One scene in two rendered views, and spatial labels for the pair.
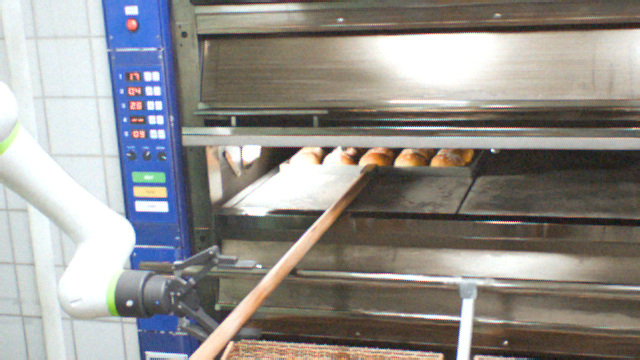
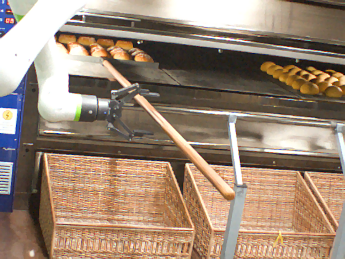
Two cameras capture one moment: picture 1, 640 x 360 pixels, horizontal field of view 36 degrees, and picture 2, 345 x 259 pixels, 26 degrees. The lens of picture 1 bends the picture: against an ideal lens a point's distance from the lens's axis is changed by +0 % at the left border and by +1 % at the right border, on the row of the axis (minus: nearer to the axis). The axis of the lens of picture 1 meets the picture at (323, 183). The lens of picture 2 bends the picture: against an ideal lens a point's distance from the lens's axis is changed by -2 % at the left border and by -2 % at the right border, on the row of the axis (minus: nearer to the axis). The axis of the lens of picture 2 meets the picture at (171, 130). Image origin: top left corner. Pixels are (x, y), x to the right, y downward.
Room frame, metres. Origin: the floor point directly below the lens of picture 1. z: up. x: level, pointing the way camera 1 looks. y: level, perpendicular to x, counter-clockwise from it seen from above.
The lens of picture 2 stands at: (-0.47, 1.54, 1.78)
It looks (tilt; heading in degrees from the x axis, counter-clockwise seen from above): 14 degrees down; 326
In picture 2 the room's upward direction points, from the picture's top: 9 degrees clockwise
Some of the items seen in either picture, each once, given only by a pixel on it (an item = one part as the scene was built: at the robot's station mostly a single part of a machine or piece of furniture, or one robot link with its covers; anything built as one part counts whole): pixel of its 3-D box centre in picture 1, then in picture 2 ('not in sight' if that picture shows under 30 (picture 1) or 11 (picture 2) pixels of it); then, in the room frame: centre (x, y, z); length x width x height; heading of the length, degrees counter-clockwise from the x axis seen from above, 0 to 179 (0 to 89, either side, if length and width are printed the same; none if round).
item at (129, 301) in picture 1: (140, 293); (87, 108); (1.80, 0.37, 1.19); 0.12 x 0.06 x 0.09; 164
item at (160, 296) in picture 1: (174, 296); (108, 110); (1.77, 0.30, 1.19); 0.09 x 0.07 x 0.08; 74
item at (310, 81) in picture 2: not in sight; (321, 81); (2.38, -1.26, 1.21); 0.61 x 0.48 x 0.06; 163
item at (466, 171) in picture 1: (385, 155); (95, 53); (2.86, -0.19, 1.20); 0.55 x 0.36 x 0.03; 74
